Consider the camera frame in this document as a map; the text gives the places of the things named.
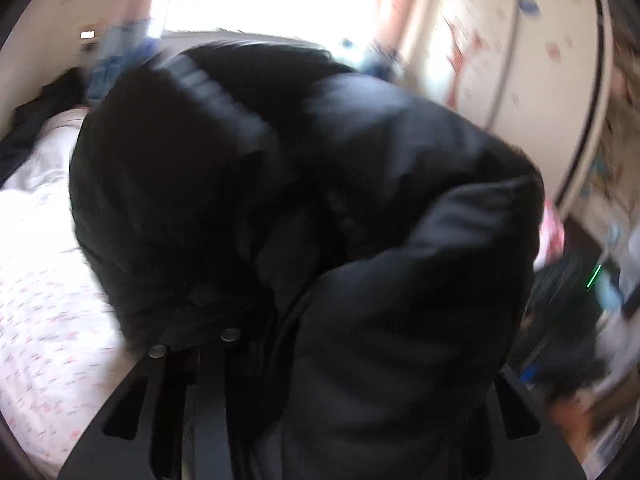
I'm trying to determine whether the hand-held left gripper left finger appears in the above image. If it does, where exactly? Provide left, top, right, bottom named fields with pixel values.
left=57, top=329, right=241, bottom=480

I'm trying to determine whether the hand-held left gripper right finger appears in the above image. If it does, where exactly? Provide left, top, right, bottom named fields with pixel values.
left=492, top=364, right=587, bottom=480

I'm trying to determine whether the black puffer jacket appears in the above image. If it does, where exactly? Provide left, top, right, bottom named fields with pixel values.
left=69, top=42, right=546, bottom=480

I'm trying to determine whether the person's right hand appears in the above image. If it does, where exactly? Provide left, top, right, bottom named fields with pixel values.
left=550, top=400, right=598, bottom=461

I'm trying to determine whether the red and white cloth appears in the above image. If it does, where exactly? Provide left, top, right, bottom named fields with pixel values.
left=532, top=200, right=566, bottom=271

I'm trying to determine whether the white floral bed sheet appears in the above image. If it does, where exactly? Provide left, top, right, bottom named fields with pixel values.
left=0, top=175, right=136, bottom=466

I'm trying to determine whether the white wardrobe with stickers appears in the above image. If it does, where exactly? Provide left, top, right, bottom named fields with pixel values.
left=400, top=0, right=616, bottom=211

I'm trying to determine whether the white quilt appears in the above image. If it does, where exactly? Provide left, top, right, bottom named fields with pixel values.
left=0, top=107, right=96, bottom=196

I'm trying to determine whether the dark cloth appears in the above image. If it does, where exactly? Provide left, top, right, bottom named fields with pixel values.
left=0, top=67, right=96, bottom=181

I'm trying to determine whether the blue printed pillow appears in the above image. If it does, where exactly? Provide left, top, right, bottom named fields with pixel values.
left=85, top=20, right=166, bottom=106

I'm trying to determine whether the pink curtain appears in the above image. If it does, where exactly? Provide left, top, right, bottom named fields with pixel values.
left=372, top=0, right=431, bottom=61

